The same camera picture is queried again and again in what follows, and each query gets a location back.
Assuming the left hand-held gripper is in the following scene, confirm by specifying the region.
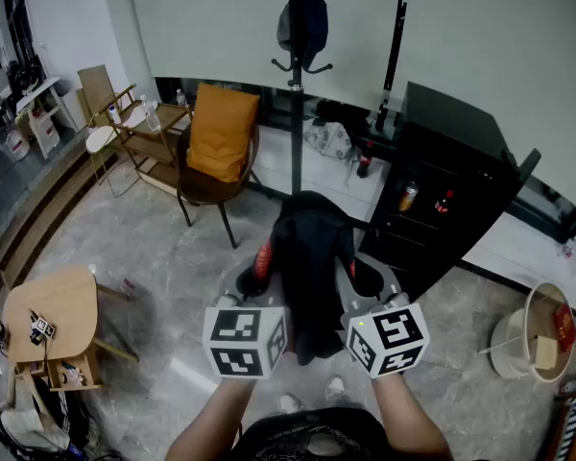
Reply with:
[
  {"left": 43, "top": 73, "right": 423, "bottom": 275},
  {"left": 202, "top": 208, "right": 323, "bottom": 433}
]
[{"left": 203, "top": 259, "right": 290, "bottom": 380}]

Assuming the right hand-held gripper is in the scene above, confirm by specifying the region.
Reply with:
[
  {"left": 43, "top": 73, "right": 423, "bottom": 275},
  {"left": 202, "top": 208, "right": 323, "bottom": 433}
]
[{"left": 334, "top": 253, "right": 431, "bottom": 380}]

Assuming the black coat rack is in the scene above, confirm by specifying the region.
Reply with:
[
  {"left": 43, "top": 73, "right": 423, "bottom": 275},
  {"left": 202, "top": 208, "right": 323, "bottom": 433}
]
[{"left": 250, "top": 0, "right": 337, "bottom": 199}]

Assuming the person's right forearm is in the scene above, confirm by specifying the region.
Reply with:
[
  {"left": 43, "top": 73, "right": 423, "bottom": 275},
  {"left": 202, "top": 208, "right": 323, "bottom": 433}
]
[{"left": 372, "top": 372, "right": 455, "bottom": 461}]

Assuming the person's left forearm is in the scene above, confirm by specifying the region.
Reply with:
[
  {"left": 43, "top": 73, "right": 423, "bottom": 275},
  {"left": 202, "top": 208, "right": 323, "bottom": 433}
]
[{"left": 165, "top": 376, "right": 258, "bottom": 461}]

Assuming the orange drink can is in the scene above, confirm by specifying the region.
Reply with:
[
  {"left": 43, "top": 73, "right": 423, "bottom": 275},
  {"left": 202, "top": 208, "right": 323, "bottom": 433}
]
[{"left": 397, "top": 180, "right": 420, "bottom": 212}]

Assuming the dark round-back chair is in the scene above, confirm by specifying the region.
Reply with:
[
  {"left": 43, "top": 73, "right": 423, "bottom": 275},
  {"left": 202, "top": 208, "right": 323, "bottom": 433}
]
[{"left": 175, "top": 122, "right": 263, "bottom": 250}]

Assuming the small cola bottle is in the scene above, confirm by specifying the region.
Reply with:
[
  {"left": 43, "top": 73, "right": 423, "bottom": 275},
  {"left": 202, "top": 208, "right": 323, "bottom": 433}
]
[{"left": 434, "top": 189, "right": 455, "bottom": 215}]

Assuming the person's left white shoe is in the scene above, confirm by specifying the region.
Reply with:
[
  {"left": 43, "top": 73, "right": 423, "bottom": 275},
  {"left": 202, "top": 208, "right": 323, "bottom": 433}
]
[{"left": 278, "top": 392, "right": 302, "bottom": 415}]

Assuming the large cola bottle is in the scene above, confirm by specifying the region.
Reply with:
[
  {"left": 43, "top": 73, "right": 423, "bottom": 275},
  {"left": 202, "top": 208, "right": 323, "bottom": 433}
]
[{"left": 356, "top": 140, "right": 375, "bottom": 180}]

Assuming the person's black printed shirt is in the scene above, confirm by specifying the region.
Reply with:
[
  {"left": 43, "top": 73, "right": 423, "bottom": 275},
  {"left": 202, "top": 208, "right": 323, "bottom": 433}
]
[{"left": 229, "top": 406, "right": 388, "bottom": 461}]

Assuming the white floral cloth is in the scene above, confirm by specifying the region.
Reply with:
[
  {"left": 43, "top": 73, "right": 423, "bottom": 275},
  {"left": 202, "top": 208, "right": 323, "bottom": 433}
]
[{"left": 302, "top": 120, "right": 361, "bottom": 162}]

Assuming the white round basket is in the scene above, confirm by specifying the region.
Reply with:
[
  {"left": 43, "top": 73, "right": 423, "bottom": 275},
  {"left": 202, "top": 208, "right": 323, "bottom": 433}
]
[{"left": 477, "top": 280, "right": 576, "bottom": 383}]

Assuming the black cabinet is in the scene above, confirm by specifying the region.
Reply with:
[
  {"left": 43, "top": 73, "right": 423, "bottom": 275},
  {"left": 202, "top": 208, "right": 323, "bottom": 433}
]
[{"left": 357, "top": 82, "right": 542, "bottom": 302}]

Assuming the orange cushion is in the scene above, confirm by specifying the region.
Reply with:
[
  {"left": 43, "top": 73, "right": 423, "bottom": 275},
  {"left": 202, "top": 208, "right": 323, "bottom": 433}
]
[{"left": 185, "top": 83, "right": 262, "bottom": 184}]

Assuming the black bag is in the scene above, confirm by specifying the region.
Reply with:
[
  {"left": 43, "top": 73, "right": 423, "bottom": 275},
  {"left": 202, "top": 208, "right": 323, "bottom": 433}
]
[{"left": 314, "top": 98, "right": 371, "bottom": 133}]

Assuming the wooden shelf cart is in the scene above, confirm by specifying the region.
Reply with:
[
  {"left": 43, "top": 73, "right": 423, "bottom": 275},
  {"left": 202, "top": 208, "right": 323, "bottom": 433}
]
[{"left": 103, "top": 84, "right": 193, "bottom": 196}]

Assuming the cardboard box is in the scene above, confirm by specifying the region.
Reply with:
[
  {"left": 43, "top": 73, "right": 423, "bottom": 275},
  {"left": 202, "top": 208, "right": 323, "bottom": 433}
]
[{"left": 532, "top": 334, "right": 558, "bottom": 369}]

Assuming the red packet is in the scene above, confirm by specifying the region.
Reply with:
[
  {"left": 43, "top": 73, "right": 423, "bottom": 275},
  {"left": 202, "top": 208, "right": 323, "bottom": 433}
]
[{"left": 551, "top": 303, "right": 576, "bottom": 352}]

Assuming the small wooden table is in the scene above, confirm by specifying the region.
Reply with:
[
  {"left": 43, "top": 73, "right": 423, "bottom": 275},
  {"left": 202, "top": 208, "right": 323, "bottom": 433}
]
[{"left": 2, "top": 265, "right": 140, "bottom": 393}]

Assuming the white round side table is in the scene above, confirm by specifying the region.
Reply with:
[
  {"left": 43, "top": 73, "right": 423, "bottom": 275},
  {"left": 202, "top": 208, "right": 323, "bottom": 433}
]
[{"left": 84, "top": 108, "right": 143, "bottom": 200}]

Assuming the small black-white device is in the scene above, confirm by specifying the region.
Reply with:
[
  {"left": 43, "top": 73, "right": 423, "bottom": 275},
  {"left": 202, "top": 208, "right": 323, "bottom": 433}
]
[{"left": 27, "top": 308, "right": 58, "bottom": 345}]

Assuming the black white-striped garment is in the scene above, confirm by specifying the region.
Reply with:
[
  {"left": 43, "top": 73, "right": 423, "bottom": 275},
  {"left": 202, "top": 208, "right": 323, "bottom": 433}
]
[{"left": 33, "top": 391, "right": 93, "bottom": 450}]

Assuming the thin black pole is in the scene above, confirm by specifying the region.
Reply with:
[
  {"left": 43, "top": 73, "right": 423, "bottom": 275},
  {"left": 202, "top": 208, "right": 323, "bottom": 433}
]
[{"left": 375, "top": 0, "right": 410, "bottom": 133}]

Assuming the wooden board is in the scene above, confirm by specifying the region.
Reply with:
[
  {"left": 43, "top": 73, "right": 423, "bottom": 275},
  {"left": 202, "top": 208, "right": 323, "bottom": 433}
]
[{"left": 76, "top": 63, "right": 119, "bottom": 129}]

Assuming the grey cap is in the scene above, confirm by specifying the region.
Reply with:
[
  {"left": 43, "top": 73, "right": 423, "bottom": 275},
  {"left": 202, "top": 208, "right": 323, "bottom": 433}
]
[{"left": 276, "top": 2, "right": 293, "bottom": 52}]

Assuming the navy cap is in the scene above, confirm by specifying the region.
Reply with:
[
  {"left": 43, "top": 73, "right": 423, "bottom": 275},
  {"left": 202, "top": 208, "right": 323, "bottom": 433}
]
[{"left": 302, "top": 0, "right": 329, "bottom": 72}]

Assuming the white red-print bag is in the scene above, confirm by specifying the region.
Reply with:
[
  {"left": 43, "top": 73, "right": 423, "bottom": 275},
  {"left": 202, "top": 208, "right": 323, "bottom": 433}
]
[{"left": 26, "top": 108, "right": 61, "bottom": 160}]

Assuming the white tote bag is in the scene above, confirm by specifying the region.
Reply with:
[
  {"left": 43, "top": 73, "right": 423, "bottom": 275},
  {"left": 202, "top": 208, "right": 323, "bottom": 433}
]
[{"left": 0, "top": 408, "right": 71, "bottom": 453}]

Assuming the white roller screen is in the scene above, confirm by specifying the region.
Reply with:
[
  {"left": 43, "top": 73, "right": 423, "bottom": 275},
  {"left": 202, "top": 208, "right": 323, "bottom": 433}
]
[
  {"left": 127, "top": 0, "right": 407, "bottom": 112},
  {"left": 397, "top": 0, "right": 576, "bottom": 220}
]

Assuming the white bucket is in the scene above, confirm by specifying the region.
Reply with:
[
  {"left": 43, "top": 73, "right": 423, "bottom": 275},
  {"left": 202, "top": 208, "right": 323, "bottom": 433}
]
[{"left": 0, "top": 127, "right": 30, "bottom": 162}]

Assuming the white shelf unit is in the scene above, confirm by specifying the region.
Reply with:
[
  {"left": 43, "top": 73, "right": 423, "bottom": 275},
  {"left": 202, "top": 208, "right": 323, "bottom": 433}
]
[{"left": 14, "top": 75, "right": 78, "bottom": 133}]

